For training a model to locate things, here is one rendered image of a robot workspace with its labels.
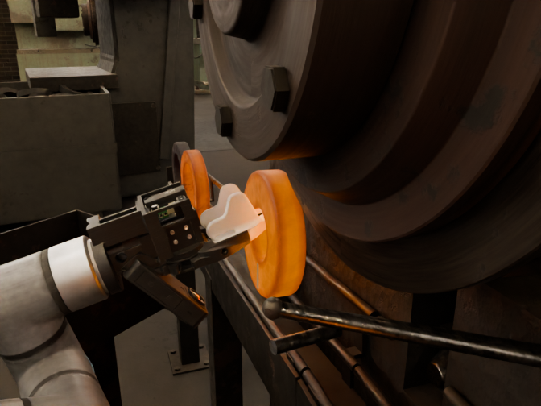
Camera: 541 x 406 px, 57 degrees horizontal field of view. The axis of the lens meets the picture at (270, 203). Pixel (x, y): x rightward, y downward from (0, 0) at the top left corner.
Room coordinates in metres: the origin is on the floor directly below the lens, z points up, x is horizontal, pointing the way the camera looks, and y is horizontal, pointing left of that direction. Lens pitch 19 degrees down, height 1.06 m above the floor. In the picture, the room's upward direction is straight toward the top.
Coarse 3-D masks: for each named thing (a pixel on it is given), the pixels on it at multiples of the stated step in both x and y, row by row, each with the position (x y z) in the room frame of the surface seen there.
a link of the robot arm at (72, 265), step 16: (80, 240) 0.50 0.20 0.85; (48, 256) 0.48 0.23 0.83; (64, 256) 0.48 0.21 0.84; (80, 256) 0.48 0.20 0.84; (64, 272) 0.47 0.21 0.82; (80, 272) 0.47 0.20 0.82; (96, 272) 0.48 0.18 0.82; (64, 288) 0.46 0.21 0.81; (80, 288) 0.46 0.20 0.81; (96, 288) 0.47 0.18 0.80; (80, 304) 0.47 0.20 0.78
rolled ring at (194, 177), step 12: (192, 156) 1.21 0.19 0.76; (180, 168) 1.32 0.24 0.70; (192, 168) 1.18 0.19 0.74; (204, 168) 1.18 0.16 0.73; (192, 180) 1.19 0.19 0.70; (204, 180) 1.17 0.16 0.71; (192, 192) 1.29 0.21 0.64; (204, 192) 1.16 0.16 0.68; (192, 204) 1.26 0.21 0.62; (204, 204) 1.16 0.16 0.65
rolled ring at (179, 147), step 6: (174, 144) 1.43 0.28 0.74; (180, 144) 1.40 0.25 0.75; (186, 144) 1.40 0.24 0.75; (174, 150) 1.44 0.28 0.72; (180, 150) 1.37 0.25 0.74; (174, 156) 1.45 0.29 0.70; (180, 156) 1.35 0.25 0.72; (174, 162) 1.47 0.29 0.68; (180, 162) 1.35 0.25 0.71; (174, 168) 1.47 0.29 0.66; (174, 174) 1.47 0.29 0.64; (180, 174) 1.47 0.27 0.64; (174, 180) 1.48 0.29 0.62; (180, 180) 1.46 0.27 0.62
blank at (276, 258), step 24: (264, 192) 0.55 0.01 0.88; (288, 192) 0.53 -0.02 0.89; (264, 216) 0.54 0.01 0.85; (288, 216) 0.51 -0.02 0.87; (264, 240) 0.59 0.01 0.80; (288, 240) 0.50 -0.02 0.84; (264, 264) 0.54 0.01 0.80; (288, 264) 0.50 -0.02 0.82; (264, 288) 0.53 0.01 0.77; (288, 288) 0.51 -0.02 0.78
